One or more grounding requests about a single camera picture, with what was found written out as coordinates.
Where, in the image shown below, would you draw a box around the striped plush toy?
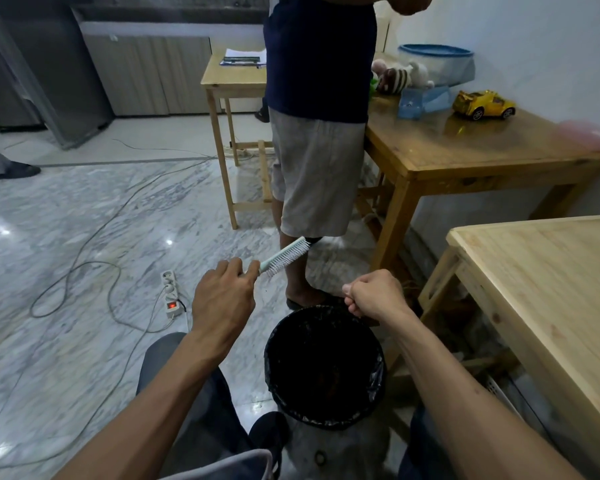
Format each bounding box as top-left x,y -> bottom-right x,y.
371,58 -> 435,95

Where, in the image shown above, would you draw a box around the person's left forearm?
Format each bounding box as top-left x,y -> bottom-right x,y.
52,329 -> 253,480

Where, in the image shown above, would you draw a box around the white power strip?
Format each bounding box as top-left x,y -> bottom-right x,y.
161,269 -> 186,318

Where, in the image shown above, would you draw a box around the grey floor cable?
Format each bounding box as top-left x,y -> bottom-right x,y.
29,157 -> 216,335

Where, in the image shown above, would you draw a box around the clear container blue lid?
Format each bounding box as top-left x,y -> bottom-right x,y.
397,43 -> 476,88

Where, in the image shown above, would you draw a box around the yellow toy car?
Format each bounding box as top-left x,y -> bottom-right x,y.
452,89 -> 517,121

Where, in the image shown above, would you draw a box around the dark brown wooden table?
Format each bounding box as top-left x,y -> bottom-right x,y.
362,92 -> 600,275

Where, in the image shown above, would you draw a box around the person's right forearm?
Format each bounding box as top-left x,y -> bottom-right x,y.
395,309 -> 586,480

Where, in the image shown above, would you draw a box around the pink plastic box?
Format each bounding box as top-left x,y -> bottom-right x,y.
557,119 -> 600,153

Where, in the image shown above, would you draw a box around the person's left hand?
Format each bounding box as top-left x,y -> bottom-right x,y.
191,258 -> 261,357

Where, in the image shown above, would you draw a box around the small light wooden table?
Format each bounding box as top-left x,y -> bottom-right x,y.
200,48 -> 276,231

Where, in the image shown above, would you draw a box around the person's black shoe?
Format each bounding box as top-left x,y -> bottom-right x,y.
249,411 -> 291,480

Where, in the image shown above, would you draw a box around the papers with pen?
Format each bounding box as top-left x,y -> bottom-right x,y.
219,48 -> 267,69

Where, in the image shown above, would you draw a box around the wood grain kitchen cabinet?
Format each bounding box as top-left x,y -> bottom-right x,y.
72,7 -> 271,117

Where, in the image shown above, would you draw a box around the grey trash bin black liner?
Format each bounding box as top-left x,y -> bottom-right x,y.
263,304 -> 387,480

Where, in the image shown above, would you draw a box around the person's right hand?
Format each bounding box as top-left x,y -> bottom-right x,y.
342,269 -> 417,325

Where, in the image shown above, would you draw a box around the blue plastic tray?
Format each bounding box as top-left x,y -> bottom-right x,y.
397,86 -> 453,121

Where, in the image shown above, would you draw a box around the grey refrigerator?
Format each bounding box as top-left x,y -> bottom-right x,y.
0,0 -> 115,149

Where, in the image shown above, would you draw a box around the person's left leg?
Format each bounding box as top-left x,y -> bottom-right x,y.
137,332 -> 253,480

